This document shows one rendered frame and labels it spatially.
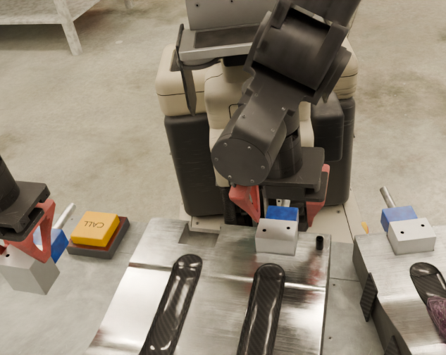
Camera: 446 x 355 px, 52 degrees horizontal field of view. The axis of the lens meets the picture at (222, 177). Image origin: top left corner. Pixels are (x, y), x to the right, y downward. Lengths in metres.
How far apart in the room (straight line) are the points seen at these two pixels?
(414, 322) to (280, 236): 0.18
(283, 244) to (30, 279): 0.31
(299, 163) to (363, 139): 1.83
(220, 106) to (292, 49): 0.55
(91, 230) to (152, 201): 1.33
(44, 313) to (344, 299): 0.44
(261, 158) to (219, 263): 0.23
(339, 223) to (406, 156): 0.84
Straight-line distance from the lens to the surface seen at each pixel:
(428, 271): 0.66
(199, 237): 0.68
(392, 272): 0.65
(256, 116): 0.41
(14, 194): 0.55
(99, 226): 0.79
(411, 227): 0.67
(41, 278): 0.62
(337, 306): 0.67
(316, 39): 0.42
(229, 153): 0.42
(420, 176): 2.16
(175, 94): 1.25
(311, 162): 0.54
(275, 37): 0.42
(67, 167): 2.49
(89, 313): 0.73
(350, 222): 1.51
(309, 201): 0.53
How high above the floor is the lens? 1.35
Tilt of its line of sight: 39 degrees down
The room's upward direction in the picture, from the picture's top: 9 degrees counter-clockwise
